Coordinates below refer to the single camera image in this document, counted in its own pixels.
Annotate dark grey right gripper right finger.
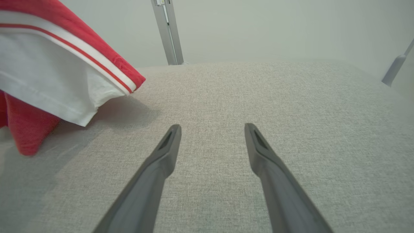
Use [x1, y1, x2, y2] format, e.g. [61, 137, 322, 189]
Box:
[245, 123, 333, 233]

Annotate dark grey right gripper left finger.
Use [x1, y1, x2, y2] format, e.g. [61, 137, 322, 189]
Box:
[93, 124, 182, 233]

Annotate red basketball shorts white stripes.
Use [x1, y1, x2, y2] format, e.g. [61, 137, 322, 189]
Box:
[0, 0, 147, 156]

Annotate grey metal partition post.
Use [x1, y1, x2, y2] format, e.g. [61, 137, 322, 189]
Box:
[150, 0, 185, 65]

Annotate grey metal corner post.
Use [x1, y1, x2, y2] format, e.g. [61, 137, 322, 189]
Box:
[381, 38, 414, 87]

